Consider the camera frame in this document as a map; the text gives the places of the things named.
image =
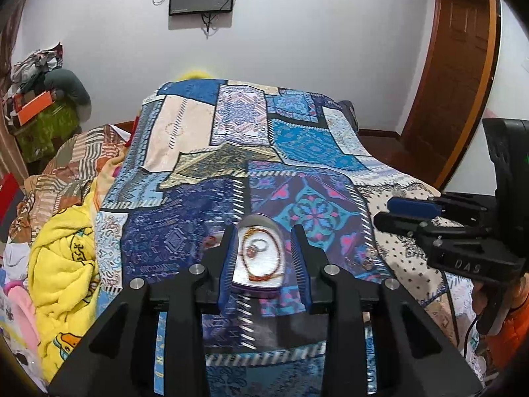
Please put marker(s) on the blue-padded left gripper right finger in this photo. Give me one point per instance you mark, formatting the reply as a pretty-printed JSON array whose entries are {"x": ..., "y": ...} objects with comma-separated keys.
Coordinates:
[{"x": 326, "y": 289}]

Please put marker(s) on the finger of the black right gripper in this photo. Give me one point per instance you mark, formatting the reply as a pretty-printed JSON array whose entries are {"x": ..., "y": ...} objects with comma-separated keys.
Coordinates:
[
  {"x": 420, "y": 209},
  {"x": 400, "y": 225}
]

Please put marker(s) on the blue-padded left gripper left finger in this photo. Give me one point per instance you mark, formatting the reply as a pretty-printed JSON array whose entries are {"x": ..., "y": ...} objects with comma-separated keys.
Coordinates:
[{"x": 201, "y": 289}]

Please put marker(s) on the white heart-shaped jewelry tray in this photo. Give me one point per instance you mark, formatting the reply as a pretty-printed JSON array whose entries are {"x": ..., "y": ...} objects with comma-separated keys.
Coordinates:
[{"x": 261, "y": 263}]

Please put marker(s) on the right hand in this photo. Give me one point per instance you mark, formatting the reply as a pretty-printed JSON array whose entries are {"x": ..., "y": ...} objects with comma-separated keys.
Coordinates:
[{"x": 492, "y": 303}]

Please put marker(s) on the brown wooden door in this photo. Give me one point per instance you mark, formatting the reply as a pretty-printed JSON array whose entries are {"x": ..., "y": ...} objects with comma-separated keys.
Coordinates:
[{"x": 454, "y": 87}]

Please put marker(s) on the blue patchwork bedspread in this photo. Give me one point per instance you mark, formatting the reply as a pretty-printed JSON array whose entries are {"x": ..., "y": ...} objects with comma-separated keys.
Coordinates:
[{"x": 207, "y": 153}]

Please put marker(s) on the yellow cartoon blanket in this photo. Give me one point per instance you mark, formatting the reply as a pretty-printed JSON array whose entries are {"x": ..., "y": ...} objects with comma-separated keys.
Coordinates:
[{"x": 64, "y": 282}]

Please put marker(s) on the brown striped blanket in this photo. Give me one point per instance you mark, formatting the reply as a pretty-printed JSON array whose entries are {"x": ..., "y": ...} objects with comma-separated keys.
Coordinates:
[{"x": 65, "y": 181}]

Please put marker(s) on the pink cloth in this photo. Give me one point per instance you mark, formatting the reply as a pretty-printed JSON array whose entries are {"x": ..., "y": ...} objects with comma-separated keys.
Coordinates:
[{"x": 24, "y": 314}]

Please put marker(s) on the green patterned cloth bundle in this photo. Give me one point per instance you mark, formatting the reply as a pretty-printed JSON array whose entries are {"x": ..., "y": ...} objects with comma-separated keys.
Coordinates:
[{"x": 43, "y": 135}]

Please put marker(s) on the pink striped curtain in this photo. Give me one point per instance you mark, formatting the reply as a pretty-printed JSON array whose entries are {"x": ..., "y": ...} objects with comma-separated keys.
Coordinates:
[{"x": 11, "y": 159}]

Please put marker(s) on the dark green pillow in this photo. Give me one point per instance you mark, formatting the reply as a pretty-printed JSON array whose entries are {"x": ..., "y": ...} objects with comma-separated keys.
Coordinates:
[{"x": 67, "y": 81}]

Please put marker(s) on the orange box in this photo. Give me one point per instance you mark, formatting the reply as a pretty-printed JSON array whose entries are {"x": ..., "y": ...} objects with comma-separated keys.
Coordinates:
[{"x": 34, "y": 107}]

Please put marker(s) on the pile of clothes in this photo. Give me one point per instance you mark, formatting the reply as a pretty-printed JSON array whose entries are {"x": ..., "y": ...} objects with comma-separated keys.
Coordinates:
[{"x": 29, "y": 75}]

